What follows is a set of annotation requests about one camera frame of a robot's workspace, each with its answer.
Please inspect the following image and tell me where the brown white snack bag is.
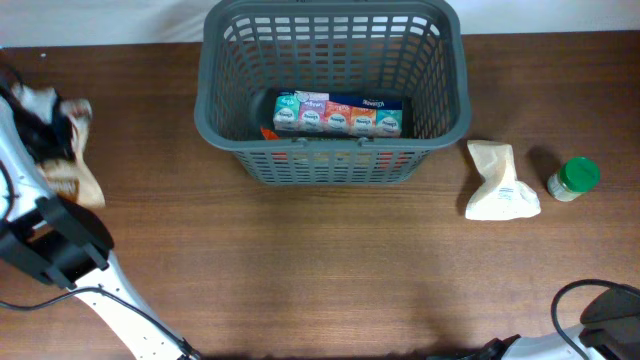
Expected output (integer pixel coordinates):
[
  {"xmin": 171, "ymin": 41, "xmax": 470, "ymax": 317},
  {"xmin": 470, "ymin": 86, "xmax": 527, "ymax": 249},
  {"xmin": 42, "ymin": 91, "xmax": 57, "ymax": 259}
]
[{"xmin": 11, "ymin": 84, "xmax": 105, "ymax": 208}]

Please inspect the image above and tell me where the tissue multipack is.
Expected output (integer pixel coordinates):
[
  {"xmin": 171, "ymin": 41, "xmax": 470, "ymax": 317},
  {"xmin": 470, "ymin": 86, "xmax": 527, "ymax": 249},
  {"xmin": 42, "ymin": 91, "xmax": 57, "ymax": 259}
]
[{"xmin": 272, "ymin": 90, "xmax": 405, "ymax": 138}]

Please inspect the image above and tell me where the red spaghetti packet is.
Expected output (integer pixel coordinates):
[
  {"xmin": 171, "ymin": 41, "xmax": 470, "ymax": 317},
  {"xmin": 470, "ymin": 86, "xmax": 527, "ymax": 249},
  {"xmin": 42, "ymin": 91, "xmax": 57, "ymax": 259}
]
[{"xmin": 259, "ymin": 126, "xmax": 411, "ymax": 174}]

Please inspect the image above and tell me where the grey plastic shopping basket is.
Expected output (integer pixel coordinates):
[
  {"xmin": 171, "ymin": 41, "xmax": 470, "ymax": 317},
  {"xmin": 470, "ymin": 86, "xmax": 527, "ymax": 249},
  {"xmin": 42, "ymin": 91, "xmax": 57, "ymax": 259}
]
[{"xmin": 194, "ymin": 0, "xmax": 471, "ymax": 185}]

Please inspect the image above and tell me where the beige paper pouch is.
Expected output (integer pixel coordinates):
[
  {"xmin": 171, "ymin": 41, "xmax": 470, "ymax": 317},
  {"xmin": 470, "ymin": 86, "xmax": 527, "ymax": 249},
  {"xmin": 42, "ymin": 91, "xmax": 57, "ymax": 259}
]
[{"xmin": 465, "ymin": 140, "xmax": 541, "ymax": 221}]

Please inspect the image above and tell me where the green lid glass jar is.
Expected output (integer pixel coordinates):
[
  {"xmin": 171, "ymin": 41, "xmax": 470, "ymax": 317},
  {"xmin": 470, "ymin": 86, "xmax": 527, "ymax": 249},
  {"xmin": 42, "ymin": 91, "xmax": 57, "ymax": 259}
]
[{"xmin": 547, "ymin": 157, "xmax": 601, "ymax": 202}]

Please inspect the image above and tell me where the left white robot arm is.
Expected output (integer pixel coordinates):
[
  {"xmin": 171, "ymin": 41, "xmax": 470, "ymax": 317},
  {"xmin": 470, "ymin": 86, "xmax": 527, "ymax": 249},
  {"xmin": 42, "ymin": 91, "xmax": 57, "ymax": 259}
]
[{"xmin": 1, "ymin": 69, "xmax": 201, "ymax": 359}]

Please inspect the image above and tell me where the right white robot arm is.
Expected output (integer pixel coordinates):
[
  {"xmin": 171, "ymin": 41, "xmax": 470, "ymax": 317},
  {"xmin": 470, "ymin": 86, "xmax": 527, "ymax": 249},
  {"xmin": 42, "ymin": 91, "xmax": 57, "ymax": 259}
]
[{"xmin": 468, "ymin": 279, "xmax": 639, "ymax": 360}]

